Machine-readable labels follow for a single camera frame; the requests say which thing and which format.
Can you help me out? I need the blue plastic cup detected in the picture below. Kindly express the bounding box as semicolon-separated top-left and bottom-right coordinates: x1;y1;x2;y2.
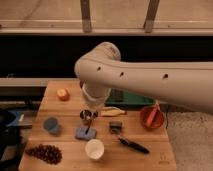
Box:
43;117;60;135

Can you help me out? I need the bunch of dark grapes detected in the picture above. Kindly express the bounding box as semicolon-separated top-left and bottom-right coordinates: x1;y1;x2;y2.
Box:
25;144;62;164

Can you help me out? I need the silver fork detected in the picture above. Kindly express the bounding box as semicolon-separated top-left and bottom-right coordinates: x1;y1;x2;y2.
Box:
85;120;93;134

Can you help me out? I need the white paper cup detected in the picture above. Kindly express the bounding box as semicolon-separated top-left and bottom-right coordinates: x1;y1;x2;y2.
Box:
85;139;105;161

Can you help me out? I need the green plastic bin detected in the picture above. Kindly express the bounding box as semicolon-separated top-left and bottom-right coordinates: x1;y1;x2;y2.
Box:
106;89;155;107

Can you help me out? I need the peach fruit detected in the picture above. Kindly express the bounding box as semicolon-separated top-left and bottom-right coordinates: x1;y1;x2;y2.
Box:
57;88;70;101

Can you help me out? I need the blue sponge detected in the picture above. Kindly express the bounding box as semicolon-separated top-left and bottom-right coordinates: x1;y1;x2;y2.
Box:
75;127;97;141

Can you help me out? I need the orange bowl with carrot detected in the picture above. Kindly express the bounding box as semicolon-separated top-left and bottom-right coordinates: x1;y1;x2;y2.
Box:
140;105;164;130

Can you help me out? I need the banana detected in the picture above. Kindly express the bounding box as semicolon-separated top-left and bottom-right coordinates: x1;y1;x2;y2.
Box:
101;107;125;117

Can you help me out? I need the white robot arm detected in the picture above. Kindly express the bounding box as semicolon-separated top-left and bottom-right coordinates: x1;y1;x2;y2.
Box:
74;42;213;115

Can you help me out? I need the black handled peeler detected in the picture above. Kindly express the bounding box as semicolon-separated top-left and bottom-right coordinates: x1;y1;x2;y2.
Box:
118;137;149;154

